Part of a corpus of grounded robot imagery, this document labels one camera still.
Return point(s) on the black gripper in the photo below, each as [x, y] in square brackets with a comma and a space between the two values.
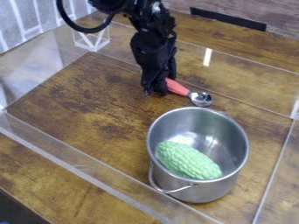
[154, 55]

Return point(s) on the orange handled metal spoon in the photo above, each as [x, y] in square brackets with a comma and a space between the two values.
[201, 99]

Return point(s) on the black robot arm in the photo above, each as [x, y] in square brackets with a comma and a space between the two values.
[147, 15]

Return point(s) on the black strip on table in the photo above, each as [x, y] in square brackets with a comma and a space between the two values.
[229, 19]

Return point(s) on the stainless steel pot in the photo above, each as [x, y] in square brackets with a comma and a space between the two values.
[198, 148]

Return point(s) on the green bitter melon toy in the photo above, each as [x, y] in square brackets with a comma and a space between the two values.
[186, 161]

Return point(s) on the clear acrylic triangular bracket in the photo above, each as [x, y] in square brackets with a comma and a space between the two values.
[91, 41]

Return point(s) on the clear acrylic enclosure wall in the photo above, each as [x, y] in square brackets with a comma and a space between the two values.
[74, 159]

